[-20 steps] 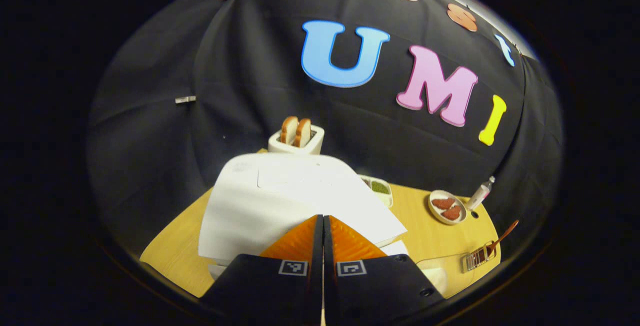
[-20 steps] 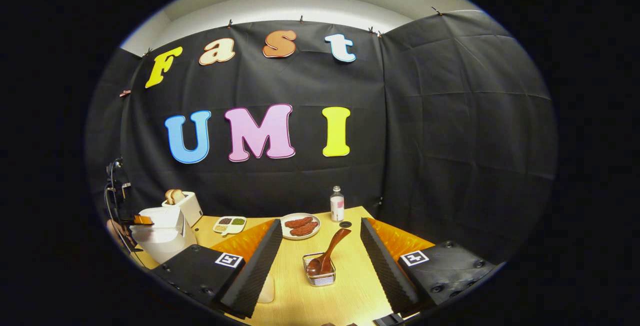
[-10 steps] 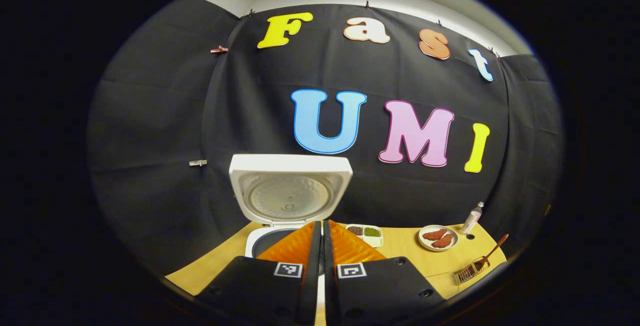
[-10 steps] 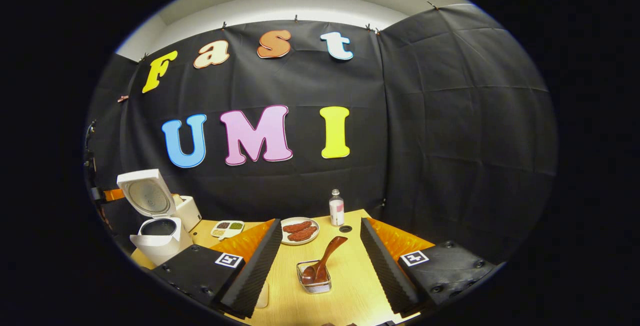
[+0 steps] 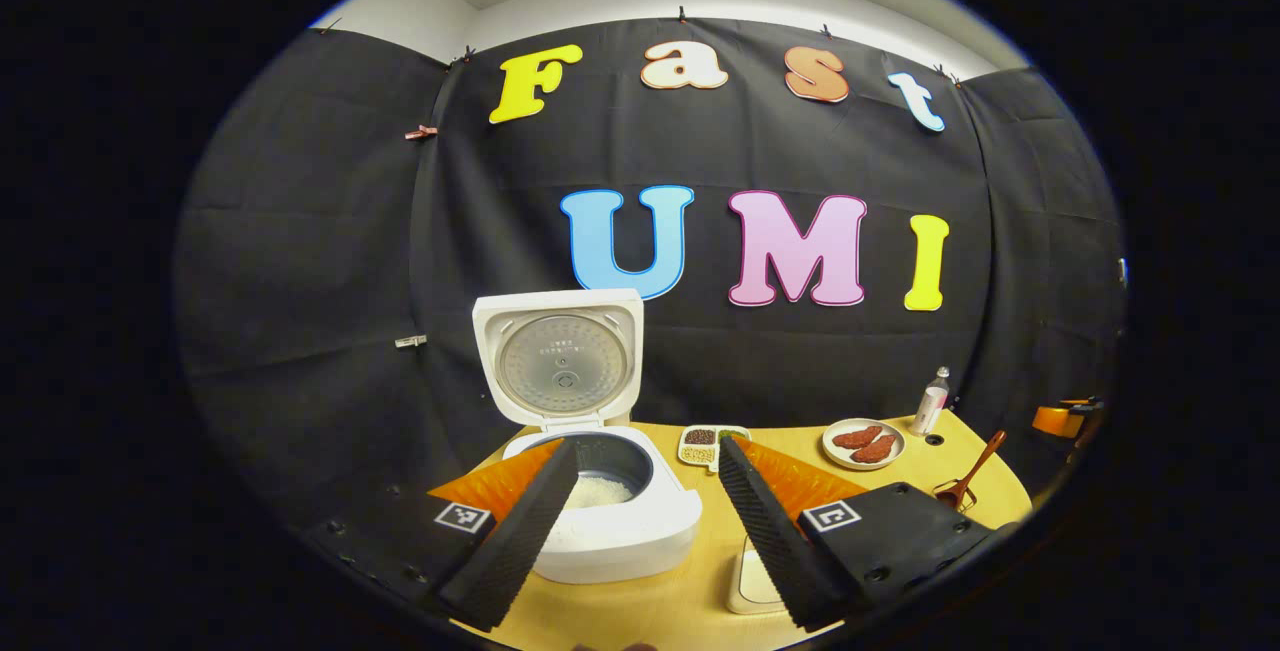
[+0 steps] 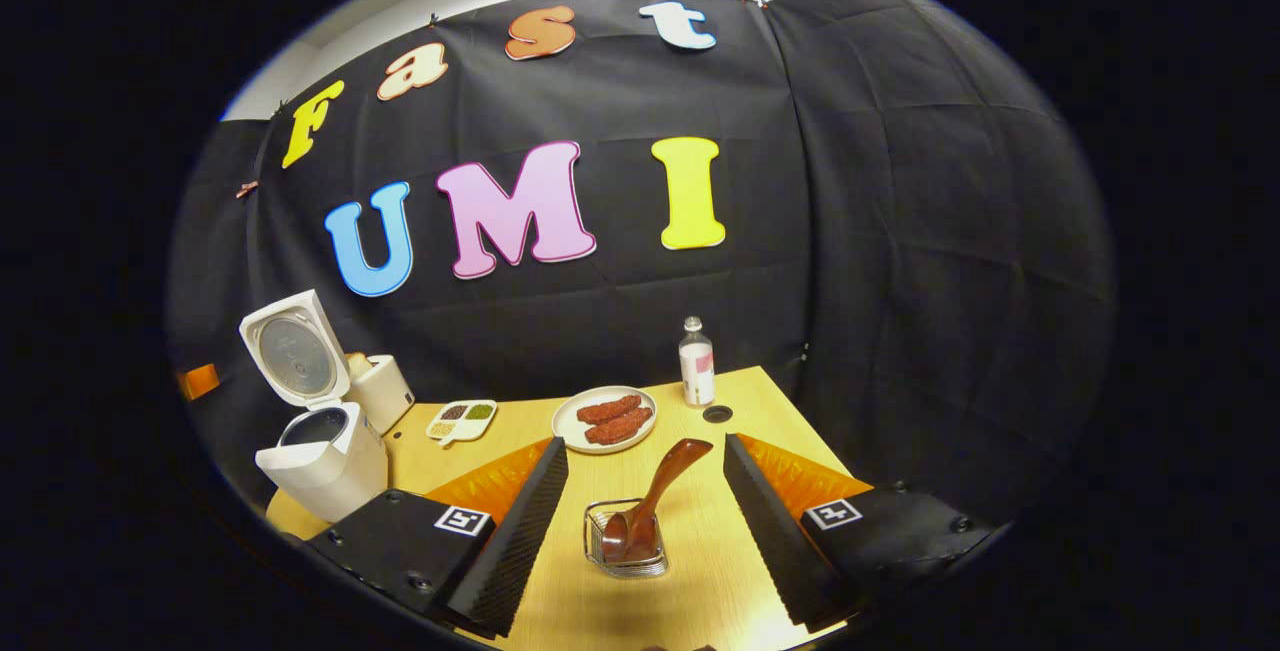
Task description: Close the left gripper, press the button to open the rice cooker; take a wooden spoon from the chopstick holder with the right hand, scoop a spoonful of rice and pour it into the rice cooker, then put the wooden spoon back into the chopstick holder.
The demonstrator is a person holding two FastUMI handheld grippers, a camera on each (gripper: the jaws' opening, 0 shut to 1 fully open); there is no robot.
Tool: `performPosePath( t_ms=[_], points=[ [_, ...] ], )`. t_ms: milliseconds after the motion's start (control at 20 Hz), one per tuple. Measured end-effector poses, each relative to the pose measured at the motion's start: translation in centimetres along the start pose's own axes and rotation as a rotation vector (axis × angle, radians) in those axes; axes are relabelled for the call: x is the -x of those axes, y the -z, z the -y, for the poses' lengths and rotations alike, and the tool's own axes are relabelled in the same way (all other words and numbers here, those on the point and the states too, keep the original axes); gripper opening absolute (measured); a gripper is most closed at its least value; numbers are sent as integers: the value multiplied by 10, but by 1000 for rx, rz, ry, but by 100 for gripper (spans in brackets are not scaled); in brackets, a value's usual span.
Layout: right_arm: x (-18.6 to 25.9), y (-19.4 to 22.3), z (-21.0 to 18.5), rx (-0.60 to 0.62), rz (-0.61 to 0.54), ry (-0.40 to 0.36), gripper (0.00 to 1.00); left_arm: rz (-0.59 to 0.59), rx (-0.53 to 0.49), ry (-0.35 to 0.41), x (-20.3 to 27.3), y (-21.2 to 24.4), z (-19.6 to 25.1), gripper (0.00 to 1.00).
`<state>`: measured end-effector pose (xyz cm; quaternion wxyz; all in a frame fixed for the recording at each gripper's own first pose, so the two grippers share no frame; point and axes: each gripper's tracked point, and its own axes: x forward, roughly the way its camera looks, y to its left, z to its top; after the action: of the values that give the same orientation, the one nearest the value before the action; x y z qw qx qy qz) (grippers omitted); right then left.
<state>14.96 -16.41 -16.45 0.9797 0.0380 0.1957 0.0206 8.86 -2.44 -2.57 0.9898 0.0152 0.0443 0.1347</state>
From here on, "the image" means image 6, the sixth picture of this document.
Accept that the white round plate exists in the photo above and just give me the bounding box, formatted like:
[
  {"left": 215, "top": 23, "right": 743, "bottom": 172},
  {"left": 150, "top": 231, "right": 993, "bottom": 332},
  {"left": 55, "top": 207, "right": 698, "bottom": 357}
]
[{"left": 551, "top": 386, "right": 660, "bottom": 456}]

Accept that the black backdrop cloth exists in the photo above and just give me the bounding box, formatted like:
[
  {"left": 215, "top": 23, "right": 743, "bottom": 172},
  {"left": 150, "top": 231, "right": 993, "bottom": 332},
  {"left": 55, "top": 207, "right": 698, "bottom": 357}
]
[{"left": 165, "top": 0, "right": 1116, "bottom": 532}]

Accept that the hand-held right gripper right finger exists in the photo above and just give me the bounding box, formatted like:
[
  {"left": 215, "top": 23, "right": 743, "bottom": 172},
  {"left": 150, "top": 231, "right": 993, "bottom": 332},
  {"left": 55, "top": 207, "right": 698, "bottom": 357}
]
[{"left": 722, "top": 433, "right": 1001, "bottom": 632}]

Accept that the white rice cooker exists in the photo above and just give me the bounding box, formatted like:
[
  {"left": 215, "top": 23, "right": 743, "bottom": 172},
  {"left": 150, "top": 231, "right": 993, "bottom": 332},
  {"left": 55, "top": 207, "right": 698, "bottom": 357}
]
[{"left": 238, "top": 289, "right": 390, "bottom": 524}]

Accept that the clear bottle with pink label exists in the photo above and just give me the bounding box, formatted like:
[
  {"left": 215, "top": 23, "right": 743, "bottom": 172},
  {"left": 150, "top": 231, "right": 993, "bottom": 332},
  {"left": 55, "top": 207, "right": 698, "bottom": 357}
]
[{"left": 679, "top": 316, "right": 717, "bottom": 408}]

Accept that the white toaster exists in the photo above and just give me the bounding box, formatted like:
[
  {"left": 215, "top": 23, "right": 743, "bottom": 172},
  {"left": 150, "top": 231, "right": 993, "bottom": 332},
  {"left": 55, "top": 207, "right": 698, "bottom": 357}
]
[{"left": 345, "top": 352, "right": 416, "bottom": 436}]

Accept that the white divided dish of grains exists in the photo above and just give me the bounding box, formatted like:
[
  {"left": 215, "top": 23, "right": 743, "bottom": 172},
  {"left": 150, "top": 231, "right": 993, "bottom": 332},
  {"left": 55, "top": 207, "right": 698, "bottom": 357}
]
[{"left": 425, "top": 399, "right": 499, "bottom": 448}]

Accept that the brown wooden spoon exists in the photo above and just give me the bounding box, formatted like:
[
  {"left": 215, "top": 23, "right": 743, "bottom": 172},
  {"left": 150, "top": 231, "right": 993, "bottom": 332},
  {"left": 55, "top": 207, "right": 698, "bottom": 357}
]
[{"left": 600, "top": 438, "right": 715, "bottom": 565}]

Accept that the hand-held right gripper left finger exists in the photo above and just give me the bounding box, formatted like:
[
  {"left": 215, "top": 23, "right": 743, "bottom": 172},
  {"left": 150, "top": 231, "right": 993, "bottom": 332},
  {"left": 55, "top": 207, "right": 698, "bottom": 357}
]
[{"left": 305, "top": 436, "right": 569, "bottom": 640}]

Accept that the red-brown sausage piece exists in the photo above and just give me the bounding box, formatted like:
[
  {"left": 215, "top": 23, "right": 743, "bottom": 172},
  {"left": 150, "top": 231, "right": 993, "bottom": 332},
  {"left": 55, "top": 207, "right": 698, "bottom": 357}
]
[
  {"left": 576, "top": 394, "right": 644, "bottom": 426},
  {"left": 583, "top": 406, "right": 655, "bottom": 447}
]

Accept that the metal wire chopstick holder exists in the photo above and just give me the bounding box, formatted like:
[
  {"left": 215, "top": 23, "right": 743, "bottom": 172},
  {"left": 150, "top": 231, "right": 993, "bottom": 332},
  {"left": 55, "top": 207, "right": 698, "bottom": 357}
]
[{"left": 583, "top": 498, "right": 670, "bottom": 580}]

